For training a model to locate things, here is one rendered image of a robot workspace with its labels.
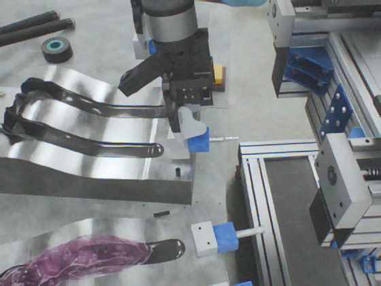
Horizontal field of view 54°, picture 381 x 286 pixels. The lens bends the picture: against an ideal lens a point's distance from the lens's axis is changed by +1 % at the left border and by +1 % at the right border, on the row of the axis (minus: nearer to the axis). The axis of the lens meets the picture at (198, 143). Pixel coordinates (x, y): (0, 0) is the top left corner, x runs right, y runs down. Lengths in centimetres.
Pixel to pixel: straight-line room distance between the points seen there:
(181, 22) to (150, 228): 36
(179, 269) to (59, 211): 29
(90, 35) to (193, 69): 68
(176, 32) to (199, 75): 9
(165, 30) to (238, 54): 190
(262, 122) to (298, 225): 74
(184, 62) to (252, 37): 201
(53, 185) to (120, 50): 50
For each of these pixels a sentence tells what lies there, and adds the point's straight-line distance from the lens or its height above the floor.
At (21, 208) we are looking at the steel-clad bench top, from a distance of 85.
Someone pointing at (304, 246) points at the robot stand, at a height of 21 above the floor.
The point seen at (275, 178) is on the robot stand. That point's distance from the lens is 155.
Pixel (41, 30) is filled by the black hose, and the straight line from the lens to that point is 121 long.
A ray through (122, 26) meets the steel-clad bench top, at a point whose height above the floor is 80.
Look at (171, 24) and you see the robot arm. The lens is 54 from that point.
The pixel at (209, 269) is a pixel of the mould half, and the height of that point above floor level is 86.
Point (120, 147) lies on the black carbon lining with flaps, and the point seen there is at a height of 88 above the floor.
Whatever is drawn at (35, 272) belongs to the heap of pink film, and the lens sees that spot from 66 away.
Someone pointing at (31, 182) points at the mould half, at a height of 85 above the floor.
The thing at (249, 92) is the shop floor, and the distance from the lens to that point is 217.
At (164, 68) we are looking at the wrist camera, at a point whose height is 110.
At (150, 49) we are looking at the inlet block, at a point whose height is 93.
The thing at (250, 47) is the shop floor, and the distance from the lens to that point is 251.
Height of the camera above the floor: 148
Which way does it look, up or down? 51 degrees down
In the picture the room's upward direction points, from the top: straight up
